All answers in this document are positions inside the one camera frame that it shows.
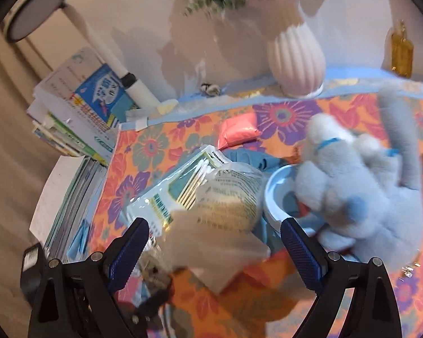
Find pink bean bag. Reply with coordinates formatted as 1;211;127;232
217;113;262;150

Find stack of grey booklets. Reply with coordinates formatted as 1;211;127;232
30;155;110;264

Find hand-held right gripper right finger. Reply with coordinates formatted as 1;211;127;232
280;217;400;338

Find light blue bowl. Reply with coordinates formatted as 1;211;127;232
264;164;327;234

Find amber glass bottle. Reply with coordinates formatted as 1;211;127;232
389;19;415;79

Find floral patterned mat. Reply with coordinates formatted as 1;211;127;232
86;92;423;338

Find clear plastic bag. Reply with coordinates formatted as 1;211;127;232
195;162;266;234

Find pink ribbed vase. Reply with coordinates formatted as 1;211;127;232
267;0;327;98

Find blue cloth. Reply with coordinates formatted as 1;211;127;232
220;147;286;254

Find pile of colourful books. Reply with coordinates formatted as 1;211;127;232
26;46;142;167

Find white roll with black band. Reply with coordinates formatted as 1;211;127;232
3;0;163;111

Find cotton swab packet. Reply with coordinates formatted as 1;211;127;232
122;144;233;237

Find pale yellow scrap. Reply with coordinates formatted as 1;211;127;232
157;99;179;115

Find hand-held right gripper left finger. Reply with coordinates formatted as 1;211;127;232
28;217;152;338

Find white paper scrap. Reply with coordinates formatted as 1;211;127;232
125;107;151;131

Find grey blue plush toy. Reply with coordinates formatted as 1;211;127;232
296;86;423;274

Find white paper towel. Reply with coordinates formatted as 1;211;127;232
161;204;272;295

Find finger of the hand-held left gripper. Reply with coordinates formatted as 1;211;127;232
134;250;173;323

